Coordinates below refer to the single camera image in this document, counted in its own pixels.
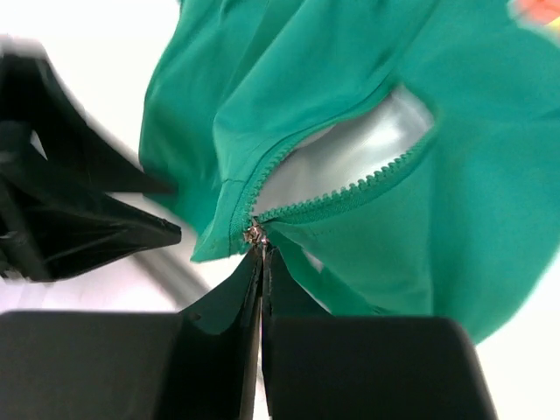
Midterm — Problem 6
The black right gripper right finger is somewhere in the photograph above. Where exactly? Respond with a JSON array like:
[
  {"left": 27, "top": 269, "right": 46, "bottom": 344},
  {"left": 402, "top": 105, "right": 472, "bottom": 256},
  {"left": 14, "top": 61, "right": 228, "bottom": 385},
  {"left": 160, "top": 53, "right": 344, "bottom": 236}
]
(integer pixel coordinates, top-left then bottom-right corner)
[{"left": 262, "top": 249, "right": 496, "bottom": 420}]

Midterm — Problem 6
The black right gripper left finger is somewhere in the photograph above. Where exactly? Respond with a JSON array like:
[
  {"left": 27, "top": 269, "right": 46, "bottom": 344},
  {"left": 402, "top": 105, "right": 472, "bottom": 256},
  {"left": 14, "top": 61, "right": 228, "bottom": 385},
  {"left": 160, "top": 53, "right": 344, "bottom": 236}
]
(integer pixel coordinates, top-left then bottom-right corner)
[{"left": 1, "top": 252, "right": 263, "bottom": 419}]

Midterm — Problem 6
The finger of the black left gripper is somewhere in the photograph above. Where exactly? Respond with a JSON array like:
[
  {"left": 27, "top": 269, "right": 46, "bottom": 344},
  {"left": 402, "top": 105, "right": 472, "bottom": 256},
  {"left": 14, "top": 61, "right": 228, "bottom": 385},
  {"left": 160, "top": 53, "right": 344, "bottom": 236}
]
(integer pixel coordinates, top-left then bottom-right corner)
[
  {"left": 1, "top": 37, "right": 175, "bottom": 194},
  {"left": 1, "top": 192, "right": 181, "bottom": 283}
]

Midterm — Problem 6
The green jacket with white lining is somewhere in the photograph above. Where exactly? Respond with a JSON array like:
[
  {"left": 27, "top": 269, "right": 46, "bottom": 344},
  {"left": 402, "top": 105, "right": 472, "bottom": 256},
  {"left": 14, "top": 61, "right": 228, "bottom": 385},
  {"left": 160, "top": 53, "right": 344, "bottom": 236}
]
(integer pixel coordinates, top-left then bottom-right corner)
[{"left": 139, "top": 0, "right": 559, "bottom": 342}]

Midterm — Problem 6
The aluminium table front rail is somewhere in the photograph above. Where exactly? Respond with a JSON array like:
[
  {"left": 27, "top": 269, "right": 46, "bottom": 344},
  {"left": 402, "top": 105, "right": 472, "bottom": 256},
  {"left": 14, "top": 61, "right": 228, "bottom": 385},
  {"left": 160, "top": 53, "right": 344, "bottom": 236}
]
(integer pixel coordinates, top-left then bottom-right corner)
[{"left": 132, "top": 249, "right": 210, "bottom": 308}]

